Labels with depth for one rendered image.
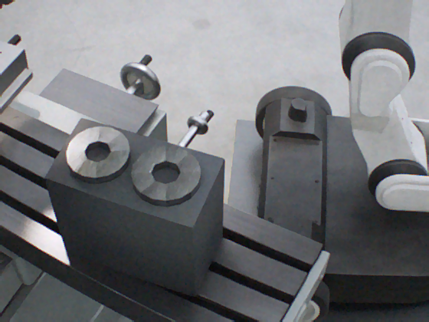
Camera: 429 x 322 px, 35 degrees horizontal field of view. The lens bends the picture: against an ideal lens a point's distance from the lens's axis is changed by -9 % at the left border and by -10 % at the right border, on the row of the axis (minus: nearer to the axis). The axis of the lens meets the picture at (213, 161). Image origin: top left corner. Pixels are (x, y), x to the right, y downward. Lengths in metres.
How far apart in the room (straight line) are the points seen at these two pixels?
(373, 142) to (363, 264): 0.27
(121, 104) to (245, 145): 0.45
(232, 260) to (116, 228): 0.21
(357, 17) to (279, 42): 1.64
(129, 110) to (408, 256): 0.69
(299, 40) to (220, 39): 0.32
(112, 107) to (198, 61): 1.18
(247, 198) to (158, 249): 0.85
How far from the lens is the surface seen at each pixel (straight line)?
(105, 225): 0.99
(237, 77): 2.67
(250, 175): 1.85
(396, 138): 1.43
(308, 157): 1.65
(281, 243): 1.12
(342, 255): 1.53
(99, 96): 1.61
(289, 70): 2.72
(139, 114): 1.56
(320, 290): 1.48
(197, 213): 0.92
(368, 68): 1.22
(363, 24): 1.22
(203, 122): 1.81
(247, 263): 1.10
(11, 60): 1.34
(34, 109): 1.49
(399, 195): 1.50
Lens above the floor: 1.85
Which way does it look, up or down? 50 degrees down
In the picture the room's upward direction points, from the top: 1 degrees clockwise
